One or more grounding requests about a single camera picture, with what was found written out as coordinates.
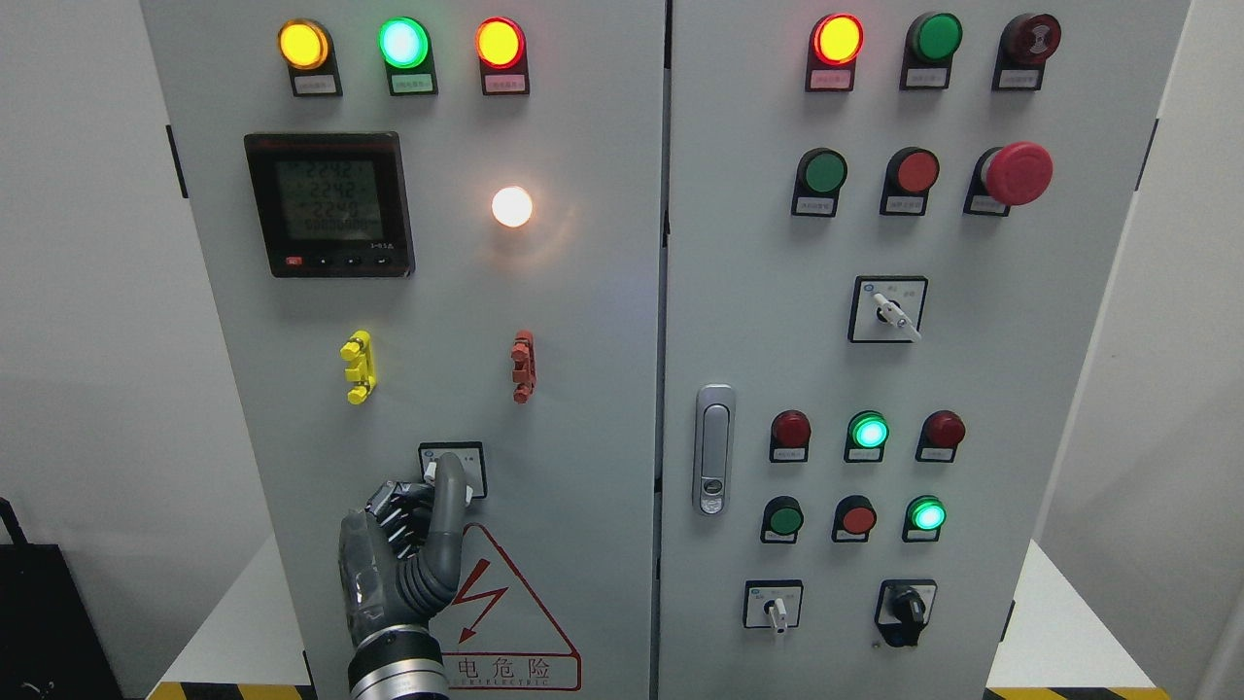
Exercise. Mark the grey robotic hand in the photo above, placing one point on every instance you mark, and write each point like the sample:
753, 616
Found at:
400, 557

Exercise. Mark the white rotary switch door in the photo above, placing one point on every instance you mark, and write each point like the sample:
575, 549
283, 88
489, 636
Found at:
471, 455

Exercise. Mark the silver black robot forearm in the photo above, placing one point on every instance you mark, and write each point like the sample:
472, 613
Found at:
399, 662

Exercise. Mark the red electric hazard warning sticker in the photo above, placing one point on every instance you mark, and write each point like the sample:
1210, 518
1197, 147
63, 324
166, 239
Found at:
497, 634

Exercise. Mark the yellow plastic terminal clip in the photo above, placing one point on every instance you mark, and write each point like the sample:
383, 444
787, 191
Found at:
360, 370

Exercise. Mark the red plastic terminal clip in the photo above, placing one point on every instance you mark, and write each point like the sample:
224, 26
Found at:
522, 355

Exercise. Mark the black digital power meter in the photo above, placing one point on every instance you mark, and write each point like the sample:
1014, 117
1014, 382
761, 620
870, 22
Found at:
332, 204

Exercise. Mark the clear small light bulb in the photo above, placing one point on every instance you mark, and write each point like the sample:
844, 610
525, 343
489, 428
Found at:
512, 206

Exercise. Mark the green push button lower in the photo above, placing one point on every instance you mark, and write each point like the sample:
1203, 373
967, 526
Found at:
782, 519

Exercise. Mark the dark red indicator left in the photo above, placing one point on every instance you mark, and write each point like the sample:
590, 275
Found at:
790, 437

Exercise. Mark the dark red indicator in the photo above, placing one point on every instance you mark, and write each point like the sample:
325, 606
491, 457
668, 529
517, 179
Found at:
940, 436
790, 437

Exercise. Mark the grey electrical cabinet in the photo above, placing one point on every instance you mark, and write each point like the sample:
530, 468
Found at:
659, 142

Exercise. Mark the red push button lower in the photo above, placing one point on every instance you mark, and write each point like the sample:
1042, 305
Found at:
855, 517

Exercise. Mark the red push button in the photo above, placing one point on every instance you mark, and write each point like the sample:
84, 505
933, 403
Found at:
909, 176
855, 517

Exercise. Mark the lit green indicator middle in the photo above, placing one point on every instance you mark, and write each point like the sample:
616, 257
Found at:
866, 435

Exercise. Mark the green indicator light top left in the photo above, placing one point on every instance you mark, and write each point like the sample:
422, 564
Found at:
406, 48

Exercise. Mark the yellow indicator light top left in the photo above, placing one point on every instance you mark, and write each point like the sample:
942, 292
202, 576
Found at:
309, 54

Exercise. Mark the lit green push button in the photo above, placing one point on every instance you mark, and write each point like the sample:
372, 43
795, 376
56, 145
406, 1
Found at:
925, 516

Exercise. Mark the red indicator light left door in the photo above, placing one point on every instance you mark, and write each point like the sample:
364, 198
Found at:
501, 46

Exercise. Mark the red indicator light door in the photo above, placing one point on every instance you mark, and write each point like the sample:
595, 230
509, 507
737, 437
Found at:
501, 46
834, 45

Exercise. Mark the dark red indicator right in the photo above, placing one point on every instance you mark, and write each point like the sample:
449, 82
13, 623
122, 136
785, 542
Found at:
940, 436

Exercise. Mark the green push button upper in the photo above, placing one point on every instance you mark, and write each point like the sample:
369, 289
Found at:
820, 175

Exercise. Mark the red push button upper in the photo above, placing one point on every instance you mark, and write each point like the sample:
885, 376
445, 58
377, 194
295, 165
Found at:
909, 176

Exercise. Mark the red indicator light right door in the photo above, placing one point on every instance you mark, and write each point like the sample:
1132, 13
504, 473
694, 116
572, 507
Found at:
834, 45

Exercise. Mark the red emergency stop mushroom button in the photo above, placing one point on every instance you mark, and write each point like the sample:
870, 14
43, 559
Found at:
1016, 174

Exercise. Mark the green unlit indicator top right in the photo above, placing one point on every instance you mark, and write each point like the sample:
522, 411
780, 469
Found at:
931, 42

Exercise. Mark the dark red buzzer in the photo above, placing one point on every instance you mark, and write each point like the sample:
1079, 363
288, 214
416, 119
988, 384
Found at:
1025, 45

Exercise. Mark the silver door lock handle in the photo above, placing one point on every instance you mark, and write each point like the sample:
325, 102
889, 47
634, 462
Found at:
715, 411

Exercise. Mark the white rotary switch lower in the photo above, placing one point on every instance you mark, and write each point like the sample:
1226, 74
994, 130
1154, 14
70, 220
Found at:
773, 604

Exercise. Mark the white rotary switch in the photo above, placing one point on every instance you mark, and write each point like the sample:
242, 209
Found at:
887, 309
773, 604

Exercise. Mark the black rotary selector switch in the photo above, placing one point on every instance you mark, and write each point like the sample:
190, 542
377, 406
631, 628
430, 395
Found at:
903, 610

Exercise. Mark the white rotary switch right upper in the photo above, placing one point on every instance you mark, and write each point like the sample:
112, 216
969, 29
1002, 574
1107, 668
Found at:
887, 309

